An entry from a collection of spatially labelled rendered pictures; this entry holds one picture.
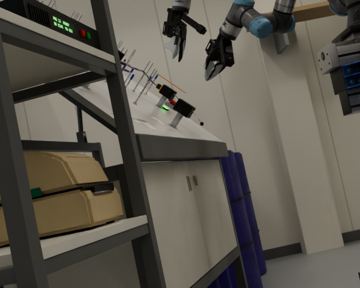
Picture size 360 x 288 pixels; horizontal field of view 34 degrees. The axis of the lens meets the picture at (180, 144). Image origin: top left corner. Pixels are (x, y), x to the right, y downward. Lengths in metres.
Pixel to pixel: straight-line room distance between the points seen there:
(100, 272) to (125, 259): 0.08
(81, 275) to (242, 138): 3.31
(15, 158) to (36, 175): 0.33
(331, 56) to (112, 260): 1.16
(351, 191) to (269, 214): 0.70
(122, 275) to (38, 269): 0.65
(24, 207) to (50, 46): 0.36
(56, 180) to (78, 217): 0.09
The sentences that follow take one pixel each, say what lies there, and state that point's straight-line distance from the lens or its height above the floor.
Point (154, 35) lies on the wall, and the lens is 4.88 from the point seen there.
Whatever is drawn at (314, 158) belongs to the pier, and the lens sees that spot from 4.71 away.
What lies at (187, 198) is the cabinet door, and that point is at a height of 0.67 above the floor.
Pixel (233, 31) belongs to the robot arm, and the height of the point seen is 1.25.
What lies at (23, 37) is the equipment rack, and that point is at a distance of 1.08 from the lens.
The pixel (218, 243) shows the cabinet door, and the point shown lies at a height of 0.47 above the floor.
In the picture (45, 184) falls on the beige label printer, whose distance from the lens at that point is 1.25.
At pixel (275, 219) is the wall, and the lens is 4.81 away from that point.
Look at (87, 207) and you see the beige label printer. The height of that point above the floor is 0.71.
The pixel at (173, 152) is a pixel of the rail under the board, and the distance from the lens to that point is 1.79.
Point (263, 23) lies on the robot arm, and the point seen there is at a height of 1.23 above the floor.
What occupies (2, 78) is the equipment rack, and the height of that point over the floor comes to 0.93.
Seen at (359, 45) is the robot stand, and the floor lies 1.09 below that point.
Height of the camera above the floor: 0.71
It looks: 4 degrees up
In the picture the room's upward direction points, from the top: 12 degrees counter-clockwise
